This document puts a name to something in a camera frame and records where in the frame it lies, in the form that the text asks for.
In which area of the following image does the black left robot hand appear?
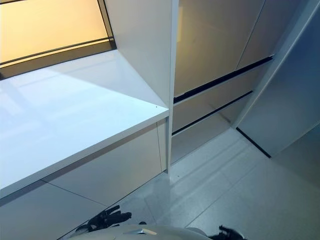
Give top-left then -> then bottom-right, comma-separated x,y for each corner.
86,204 -> 133,226

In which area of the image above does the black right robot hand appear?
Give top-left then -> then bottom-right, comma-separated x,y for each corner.
209,218 -> 245,240

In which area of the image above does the white fridge drawer steel front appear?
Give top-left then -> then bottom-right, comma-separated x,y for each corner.
172,63 -> 264,134

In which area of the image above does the stainless steel fridge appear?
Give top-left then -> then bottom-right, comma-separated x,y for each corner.
171,0 -> 279,166

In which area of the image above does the grey robot torso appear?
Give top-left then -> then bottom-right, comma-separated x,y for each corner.
68,217 -> 209,240

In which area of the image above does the grey tall side panel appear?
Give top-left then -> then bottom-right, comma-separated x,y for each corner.
233,0 -> 320,159

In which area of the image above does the white tall cabinet panel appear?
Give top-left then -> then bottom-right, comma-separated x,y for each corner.
103,0 -> 180,176

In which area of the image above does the black window frame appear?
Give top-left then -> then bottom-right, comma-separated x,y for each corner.
0,0 -> 118,74

